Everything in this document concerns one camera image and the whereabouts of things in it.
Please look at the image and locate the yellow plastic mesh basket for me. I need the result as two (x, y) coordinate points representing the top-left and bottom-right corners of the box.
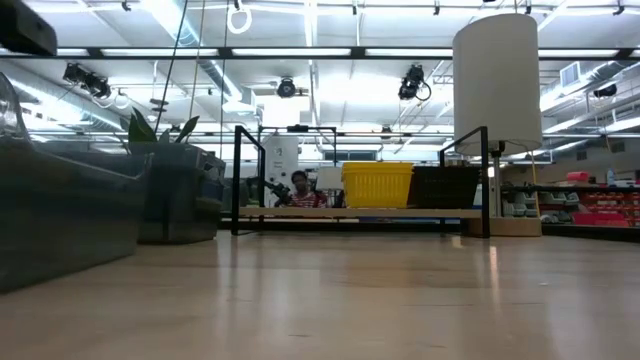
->
(341, 161), (415, 177)
(342, 161), (415, 209)

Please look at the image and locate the black plastic mesh basket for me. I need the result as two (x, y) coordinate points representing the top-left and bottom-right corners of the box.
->
(410, 165), (482, 174)
(407, 165), (482, 210)

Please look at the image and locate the person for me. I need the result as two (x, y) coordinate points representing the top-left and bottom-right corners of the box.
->
(279, 169), (330, 209)

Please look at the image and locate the white cylindrical column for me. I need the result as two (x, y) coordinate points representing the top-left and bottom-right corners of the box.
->
(262, 134), (300, 209)

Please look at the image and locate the black ceiling spotlight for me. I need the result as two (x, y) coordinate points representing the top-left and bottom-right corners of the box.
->
(398, 63), (432, 102)
(62, 62), (112, 99)
(276, 77), (297, 99)

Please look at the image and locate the green leafy plant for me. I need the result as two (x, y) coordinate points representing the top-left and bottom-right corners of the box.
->
(126, 106), (201, 146)

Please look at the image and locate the white board on stand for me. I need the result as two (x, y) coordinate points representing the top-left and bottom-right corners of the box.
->
(452, 13), (544, 239)

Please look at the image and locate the large grey plastic bin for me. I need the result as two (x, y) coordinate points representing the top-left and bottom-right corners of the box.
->
(0, 72), (154, 295)

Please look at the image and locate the wooden shelf with black frame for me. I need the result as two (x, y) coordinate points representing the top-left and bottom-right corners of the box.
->
(230, 124), (491, 239)

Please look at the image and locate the black background metal frame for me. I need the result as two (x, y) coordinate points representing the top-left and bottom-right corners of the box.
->
(257, 123), (339, 169)

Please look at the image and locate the black metal rig frame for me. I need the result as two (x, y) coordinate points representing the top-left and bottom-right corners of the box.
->
(0, 45), (640, 62)

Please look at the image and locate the white hanging ring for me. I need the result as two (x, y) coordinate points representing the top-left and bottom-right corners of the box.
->
(226, 0), (254, 35)

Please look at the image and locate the black hanging cable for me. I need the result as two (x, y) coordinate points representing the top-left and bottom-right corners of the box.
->
(153, 0), (190, 135)

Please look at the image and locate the wire rack with red bins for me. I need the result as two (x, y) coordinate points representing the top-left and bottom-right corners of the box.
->
(501, 169), (640, 230)

